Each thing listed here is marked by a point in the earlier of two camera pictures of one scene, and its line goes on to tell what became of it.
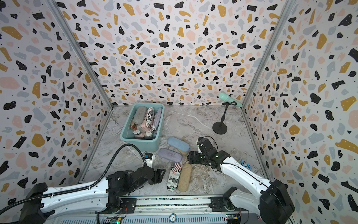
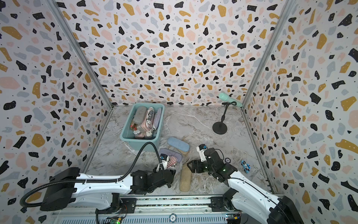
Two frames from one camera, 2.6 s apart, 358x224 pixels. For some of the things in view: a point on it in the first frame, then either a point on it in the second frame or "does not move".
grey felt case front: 140,115 does not move
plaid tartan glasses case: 134,126 does not move
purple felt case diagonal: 157,117 does not move
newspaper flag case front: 173,177 to 171,164
